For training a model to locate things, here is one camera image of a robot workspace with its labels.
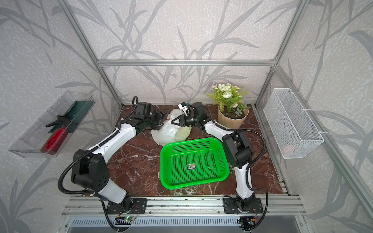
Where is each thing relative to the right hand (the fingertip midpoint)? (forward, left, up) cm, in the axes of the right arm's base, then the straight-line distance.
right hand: (171, 122), depth 85 cm
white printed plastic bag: (-8, 0, -1) cm, 8 cm away
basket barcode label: (-20, -11, -19) cm, 29 cm away
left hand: (+3, +2, +2) cm, 4 cm away
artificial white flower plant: (+11, -34, +9) cm, 37 cm away
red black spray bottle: (-21, +43, +17) cm, 51 cm away
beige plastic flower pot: (+3, -38, -2) cm, 38 cm away
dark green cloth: (-4, +45, +14) cm, 47 cm away
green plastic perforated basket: (-18, -8, -19) cm, 27 cm away
